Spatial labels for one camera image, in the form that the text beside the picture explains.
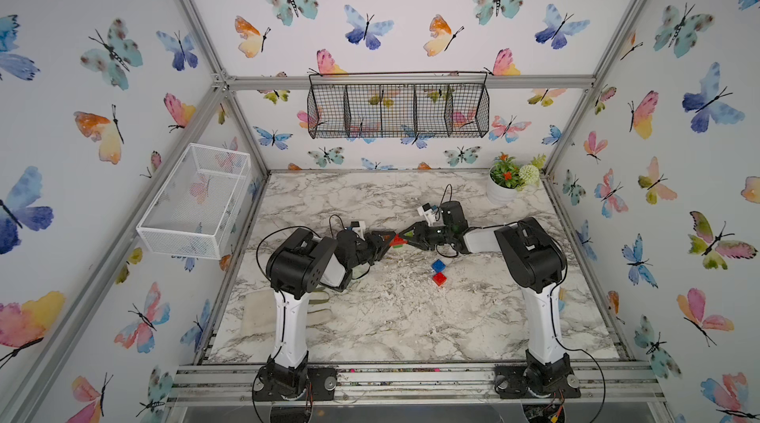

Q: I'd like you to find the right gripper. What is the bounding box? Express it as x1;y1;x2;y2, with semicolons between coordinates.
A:
397;220;452;249

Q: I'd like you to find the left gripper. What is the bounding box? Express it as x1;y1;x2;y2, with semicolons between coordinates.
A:
345;232;393;272

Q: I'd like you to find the long red lego brick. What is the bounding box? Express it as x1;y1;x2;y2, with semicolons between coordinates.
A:
390;235;407;248

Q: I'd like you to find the blue lego brick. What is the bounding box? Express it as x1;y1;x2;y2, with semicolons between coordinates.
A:
431;260;447;274

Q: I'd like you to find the small red lego brick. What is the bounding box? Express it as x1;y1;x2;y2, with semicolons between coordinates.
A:
433;272;447;286

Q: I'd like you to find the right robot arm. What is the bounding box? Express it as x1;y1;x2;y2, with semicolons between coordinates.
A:
399;200;581;399

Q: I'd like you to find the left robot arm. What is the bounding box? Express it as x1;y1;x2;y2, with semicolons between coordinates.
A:
253;226;396;401

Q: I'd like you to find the potted artificial plant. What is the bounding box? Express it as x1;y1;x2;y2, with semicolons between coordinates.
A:
486;153;546;205

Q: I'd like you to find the white mesh basket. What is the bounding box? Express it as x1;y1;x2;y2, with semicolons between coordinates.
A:
137;143;251;260

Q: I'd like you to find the black wire basket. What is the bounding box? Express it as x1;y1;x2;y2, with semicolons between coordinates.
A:
302;72;490;140

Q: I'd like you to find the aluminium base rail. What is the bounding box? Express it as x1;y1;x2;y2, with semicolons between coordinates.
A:
168;361;665;407

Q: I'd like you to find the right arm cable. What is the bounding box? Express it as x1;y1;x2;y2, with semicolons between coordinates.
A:
545;297;607;423

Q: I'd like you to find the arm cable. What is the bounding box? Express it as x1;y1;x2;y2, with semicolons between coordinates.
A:
545;297;607;423
250;213;357;423

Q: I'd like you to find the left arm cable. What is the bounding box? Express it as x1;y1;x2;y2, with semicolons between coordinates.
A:
250;213;357;423

